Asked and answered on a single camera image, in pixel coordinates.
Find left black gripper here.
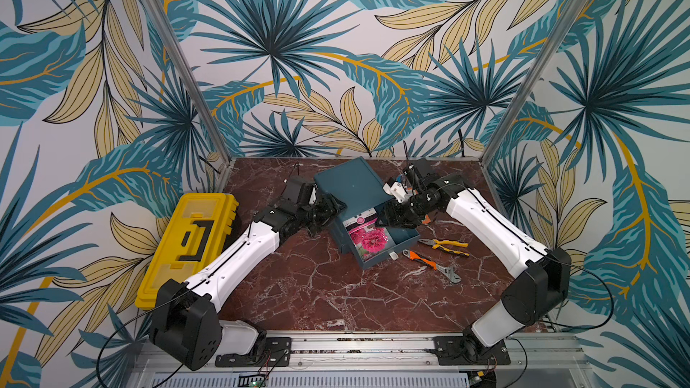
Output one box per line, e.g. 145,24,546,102
298,192,348,235

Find pink flower seed bag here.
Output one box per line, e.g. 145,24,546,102
344,213,392,258

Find teal top drawer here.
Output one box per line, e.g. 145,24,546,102
328,204,420,271

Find teal drawer cabinet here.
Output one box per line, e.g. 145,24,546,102
314,157,393,224

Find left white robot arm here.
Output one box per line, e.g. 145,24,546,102
149,192,347,371

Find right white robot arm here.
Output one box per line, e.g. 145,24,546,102
377,166,571,354

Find orange adjustable wrench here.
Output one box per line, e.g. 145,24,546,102
402,250,462,284

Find yellow plastic toolbox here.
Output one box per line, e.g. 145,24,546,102
135,193,239,311

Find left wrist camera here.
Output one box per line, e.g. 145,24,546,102
281,176,316,207

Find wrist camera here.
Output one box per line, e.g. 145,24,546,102
383,159,440,204
281,176,316,207

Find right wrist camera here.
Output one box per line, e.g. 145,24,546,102
383,159,440,204

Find yellow handled pliers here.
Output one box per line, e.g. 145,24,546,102
419,239,470,257

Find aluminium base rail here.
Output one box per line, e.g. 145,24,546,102
127,331,597,387

